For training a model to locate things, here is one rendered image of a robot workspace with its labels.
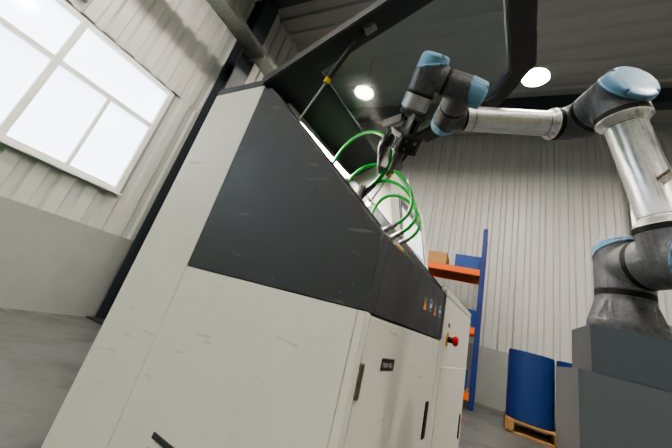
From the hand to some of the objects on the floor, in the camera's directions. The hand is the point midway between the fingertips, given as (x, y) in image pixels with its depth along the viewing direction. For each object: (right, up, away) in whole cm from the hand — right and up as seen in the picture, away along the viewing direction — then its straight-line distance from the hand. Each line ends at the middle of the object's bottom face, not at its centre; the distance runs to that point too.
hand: (383, 170), depth 97 cm
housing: (-58, -129, +25) cm, 144 cm away
